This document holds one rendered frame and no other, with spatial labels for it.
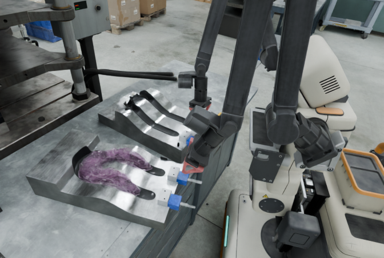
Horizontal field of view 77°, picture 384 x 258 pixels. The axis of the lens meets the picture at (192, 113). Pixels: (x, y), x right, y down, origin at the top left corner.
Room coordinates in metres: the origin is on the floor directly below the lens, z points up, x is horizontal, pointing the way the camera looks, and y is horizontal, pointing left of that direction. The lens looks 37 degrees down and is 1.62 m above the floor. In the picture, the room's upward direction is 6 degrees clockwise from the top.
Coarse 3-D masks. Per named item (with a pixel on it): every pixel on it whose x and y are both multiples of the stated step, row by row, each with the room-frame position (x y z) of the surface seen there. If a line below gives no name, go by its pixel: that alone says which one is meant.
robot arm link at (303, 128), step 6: (270, 114) 0.51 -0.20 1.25; (276, 114) 0.50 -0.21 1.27; (300, 114) 0.52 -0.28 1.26; (270, 120) 0.49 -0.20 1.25; (294, 120) 0.48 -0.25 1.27; (300, 120) 0.50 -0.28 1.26; (306, 120) 0.52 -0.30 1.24; (300, 126) 0.48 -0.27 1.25; (306, 126) 0.48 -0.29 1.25; (300, 132) 0.48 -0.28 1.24; (306, 132) 0.47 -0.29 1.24
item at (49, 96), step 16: (32, 80) 1.29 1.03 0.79; (48, 80) 1.31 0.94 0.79; (64, 80) 1.33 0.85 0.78; (0, 96) 1.09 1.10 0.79; (16, 96) 1.11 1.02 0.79; (32, 96) 1.12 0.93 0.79; (48, 96) 1.14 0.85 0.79; (64, 96) 1.16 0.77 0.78; (96, 96) 1.19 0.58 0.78; (16, 112) 0.97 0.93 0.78; (32, 112) 0.99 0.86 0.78; (48, 112) 0.99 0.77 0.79; (64, 112) 1.01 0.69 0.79; (80, 112) 1.07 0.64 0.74; (16, 128) 0.85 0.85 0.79; (32, 128) 0.86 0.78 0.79; (48, 128) 0.90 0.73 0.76; (0, 144) 0.74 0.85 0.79; (16, 144) 0.76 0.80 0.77; (0, 160) 0.69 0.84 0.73
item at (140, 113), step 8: (136, 96) 0.99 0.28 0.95; (144, 96) 1.00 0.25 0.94; (152, 96) 1.02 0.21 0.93; (128, 104) 1.00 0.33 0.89; (152, 104) 0.98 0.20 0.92; (160, 104) 1.00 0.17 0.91; (136, 112) 0.90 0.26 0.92; (144, 112) 0.91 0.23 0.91; (168, 112) 0.97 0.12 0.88; (144, 120) 0.87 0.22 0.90; (152, 120) 0.88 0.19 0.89; (184, 120) 0.92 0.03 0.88; (160, 128) 0.85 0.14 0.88; (168, 128) 0.84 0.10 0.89; (176, 136) 0.79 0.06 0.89
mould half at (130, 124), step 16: (128, 96) 1.11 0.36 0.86; (160, 96) 1.05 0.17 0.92; (112, 112) 0.95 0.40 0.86; (128, 112) 0.87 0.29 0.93; (160, 112) 0.95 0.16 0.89; (176, 112) 0.98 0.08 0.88; (112, 128) 0.90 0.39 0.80; (128, 128) 0.84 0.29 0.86; (144, 128) 0.83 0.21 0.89; (176, 128) 0.85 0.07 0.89; (144, 144) 0.80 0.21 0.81; (160, 144) 0.76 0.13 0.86; (176, 144) 0.74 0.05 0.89; (176, 160) 0.72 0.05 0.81
